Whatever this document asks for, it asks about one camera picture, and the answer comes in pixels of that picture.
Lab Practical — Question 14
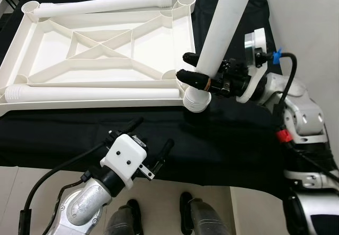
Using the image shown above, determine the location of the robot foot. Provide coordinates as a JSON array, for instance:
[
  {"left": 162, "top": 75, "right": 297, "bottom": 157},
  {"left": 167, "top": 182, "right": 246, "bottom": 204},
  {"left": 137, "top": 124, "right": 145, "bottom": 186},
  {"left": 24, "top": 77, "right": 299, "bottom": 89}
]
[
  {"left": 103, "top": 199, "right": 144, "bottom": 235},
  {"left": 179, "top": 192, "right": 231, "bottom": 235}
]

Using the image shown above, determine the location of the white plastic table leg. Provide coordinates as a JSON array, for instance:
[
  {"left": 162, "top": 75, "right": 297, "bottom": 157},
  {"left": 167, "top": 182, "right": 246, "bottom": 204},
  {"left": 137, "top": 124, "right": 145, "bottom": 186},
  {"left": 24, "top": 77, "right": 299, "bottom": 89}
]
[
  {"left": 4, "top": 84, "right": 181, "bottom": 102},
  {"left": 32, "top": 0, "right": 173, "bottom": 19},
  {"left": 183, "top": 0, "right": 258, "bottom": 113}
]

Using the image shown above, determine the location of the black tablecloth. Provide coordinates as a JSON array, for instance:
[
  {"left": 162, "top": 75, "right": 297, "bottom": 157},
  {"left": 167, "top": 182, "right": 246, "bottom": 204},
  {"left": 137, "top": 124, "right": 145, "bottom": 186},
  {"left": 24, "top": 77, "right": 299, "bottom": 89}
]
[{"left": 0, "top": 0, "right": 339, "bottom": 193}]

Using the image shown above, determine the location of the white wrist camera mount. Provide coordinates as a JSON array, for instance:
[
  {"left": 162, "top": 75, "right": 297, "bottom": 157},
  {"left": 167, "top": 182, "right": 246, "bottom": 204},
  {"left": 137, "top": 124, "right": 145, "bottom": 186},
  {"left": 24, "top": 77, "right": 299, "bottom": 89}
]
[
  {"left": 236, "top": 28, "right": 268, "bottom": 104},
  {"left": 100, "top": 133, "right": 148, "bottom": 187}
]

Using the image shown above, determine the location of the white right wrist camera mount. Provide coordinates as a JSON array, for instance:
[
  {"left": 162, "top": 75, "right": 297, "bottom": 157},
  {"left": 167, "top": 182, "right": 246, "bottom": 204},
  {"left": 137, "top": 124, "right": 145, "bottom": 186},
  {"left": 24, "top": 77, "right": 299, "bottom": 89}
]
[{"left": 236, "top": 28, "right": 268, "bottom": 104}]

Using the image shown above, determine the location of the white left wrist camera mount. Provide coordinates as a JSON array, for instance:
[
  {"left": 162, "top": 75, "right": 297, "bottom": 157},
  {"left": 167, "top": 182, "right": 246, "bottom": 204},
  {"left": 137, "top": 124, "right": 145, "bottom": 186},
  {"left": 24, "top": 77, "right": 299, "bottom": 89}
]
[{"left": 100, "top": 133, "right": 148, "bottom": 187}]

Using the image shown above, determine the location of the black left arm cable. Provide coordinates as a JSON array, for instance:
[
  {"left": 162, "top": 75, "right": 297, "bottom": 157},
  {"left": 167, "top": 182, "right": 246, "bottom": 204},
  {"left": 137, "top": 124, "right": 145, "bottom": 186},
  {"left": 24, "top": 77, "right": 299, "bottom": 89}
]
[{"left": 19, "top": 140, "right": 114, "bottom": 235}]

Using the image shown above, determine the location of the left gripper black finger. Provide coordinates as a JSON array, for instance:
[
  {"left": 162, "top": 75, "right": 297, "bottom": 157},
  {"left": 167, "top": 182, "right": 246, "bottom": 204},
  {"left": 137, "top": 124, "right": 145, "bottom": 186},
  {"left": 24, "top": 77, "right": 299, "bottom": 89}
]
[
  {"left": 119, "top": 116, "right": 145, "bottom": 136},
  {"left": 156, "top": 138, "right": 175, "bottom": 167}
]

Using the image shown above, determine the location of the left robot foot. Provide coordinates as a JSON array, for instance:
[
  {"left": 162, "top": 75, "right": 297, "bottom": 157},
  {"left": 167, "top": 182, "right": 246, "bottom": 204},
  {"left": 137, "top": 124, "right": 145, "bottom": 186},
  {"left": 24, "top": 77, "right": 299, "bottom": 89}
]
[{"left": 103, "top": 199, "right": 144, "bottom": 235}]

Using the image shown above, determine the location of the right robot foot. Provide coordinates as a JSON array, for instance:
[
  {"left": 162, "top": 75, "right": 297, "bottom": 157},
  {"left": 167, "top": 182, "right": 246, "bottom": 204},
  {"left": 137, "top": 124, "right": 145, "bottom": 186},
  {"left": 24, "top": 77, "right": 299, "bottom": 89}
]
[{"left": 179, "top": 192, "right": 231, "bottom": 235}]

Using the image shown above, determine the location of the white plastic table top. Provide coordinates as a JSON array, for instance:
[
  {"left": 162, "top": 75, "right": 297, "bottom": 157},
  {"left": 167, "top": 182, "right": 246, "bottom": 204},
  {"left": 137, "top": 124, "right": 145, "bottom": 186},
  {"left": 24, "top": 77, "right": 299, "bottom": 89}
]
[{"left": 0, "top": 0, "right": 198, "bottom": 107}]

